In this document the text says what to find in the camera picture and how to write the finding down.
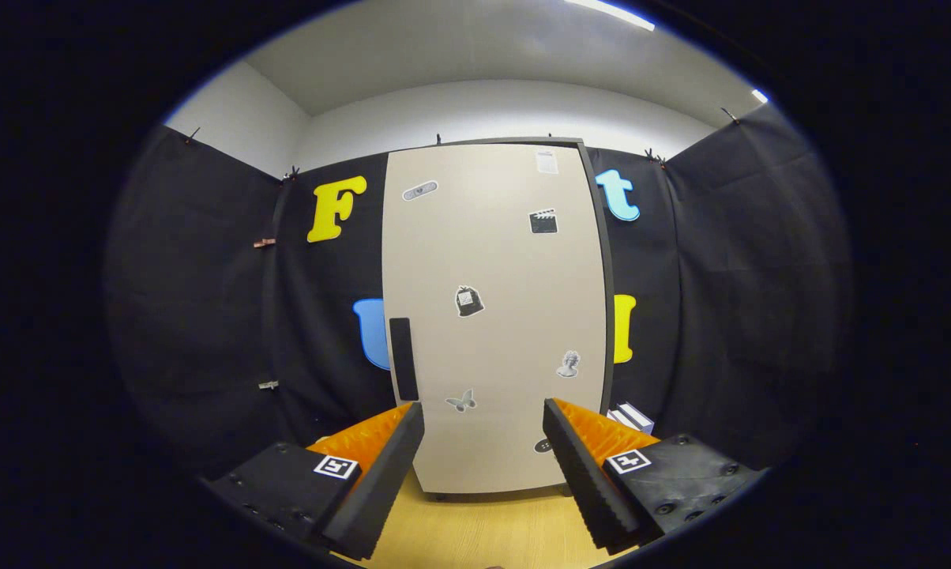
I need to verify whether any grey cabinet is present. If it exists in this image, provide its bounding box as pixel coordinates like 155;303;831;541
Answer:
382;136;616;503

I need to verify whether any long ceiling light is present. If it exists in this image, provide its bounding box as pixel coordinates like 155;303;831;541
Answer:
564;0;656;32

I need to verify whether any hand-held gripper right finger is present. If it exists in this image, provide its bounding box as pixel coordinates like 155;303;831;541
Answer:
542;398;763;554

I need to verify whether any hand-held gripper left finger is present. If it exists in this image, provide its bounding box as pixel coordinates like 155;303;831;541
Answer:
207;401;426;560

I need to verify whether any black door handle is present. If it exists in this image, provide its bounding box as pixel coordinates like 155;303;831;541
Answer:
389;317;419;402

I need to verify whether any black backdrop cloth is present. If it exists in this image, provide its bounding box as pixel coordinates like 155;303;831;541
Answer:
104;103;854;479

